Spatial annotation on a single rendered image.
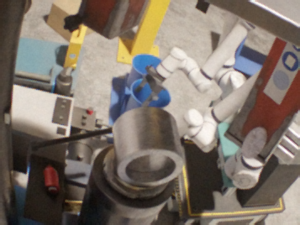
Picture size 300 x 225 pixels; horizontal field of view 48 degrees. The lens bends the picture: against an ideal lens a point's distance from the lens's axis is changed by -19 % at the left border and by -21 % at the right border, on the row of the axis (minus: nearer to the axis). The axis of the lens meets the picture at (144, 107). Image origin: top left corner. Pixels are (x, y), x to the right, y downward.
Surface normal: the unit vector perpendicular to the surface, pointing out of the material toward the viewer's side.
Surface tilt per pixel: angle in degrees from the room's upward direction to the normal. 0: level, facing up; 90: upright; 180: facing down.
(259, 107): 90
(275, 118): 90
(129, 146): 48
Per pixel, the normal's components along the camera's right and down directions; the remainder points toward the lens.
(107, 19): -0.53, 0.46
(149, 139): -0.05, -0.70
